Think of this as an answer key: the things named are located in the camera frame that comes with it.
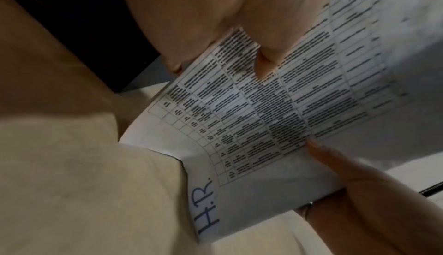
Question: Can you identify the person's left hand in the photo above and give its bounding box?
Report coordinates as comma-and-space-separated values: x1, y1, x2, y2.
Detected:
116, 0, 337, 81

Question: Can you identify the person's right hand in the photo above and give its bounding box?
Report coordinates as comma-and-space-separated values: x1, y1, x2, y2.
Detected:
297, 138, 443, 255

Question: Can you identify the printed table paper sheet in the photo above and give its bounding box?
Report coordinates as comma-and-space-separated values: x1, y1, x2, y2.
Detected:
118, 0, 443, 247

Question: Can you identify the beige shirt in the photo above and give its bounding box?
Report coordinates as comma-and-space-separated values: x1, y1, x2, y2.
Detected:
0, 0, 335, 255

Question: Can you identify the black cable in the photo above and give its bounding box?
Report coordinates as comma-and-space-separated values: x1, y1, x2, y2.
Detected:
418, 182, 443, 196

